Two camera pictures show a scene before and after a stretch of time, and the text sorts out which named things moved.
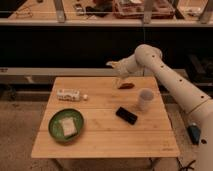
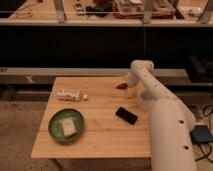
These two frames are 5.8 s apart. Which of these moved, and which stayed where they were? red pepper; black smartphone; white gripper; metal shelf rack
Moved: white gripper
Stayed: black smartphone; red pepper; metal shelf rack
